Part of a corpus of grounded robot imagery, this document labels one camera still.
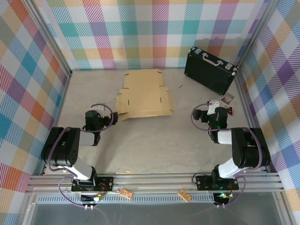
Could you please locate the cardboard paper box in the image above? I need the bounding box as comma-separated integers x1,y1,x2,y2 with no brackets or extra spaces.
116,71,175,122

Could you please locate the small picture card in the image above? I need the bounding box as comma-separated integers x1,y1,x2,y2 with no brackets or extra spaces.
219,93,235,105

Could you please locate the orange circuit board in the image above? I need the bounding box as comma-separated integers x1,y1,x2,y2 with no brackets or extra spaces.
119,188,133,199
177,188,192,202

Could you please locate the grey metal front panel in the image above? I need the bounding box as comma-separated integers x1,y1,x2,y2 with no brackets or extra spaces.
21,201,285,225

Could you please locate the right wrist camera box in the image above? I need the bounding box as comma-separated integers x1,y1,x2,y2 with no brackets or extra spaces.
208,99,221,115

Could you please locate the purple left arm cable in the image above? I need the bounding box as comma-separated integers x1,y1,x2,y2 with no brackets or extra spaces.
44,103,119,209

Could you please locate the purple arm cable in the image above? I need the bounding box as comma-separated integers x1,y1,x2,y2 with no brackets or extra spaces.
191,103,270,209
44,103,119,209

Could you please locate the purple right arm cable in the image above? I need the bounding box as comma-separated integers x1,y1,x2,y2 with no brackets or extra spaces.
191,103,270,209

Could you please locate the aluminium side rail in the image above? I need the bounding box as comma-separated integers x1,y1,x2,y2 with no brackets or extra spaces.
41,71,72,176
234,70,270,174

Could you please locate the black briefcase with silver handle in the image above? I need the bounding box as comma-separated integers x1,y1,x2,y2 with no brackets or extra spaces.
184,46,240,96

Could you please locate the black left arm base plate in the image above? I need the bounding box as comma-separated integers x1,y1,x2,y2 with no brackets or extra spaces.
71,176,114,192

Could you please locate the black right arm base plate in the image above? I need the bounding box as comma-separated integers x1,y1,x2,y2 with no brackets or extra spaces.
195,174,240,191

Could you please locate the aluminium front frame rail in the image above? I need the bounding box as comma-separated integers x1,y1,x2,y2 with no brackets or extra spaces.
25,172,285,194

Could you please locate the aluminium frame post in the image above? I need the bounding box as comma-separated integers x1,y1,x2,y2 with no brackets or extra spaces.
22,0,72,78
235,0,281,71

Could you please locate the grey slotted cable duct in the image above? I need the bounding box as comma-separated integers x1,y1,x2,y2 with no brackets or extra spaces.
37,195,216,204

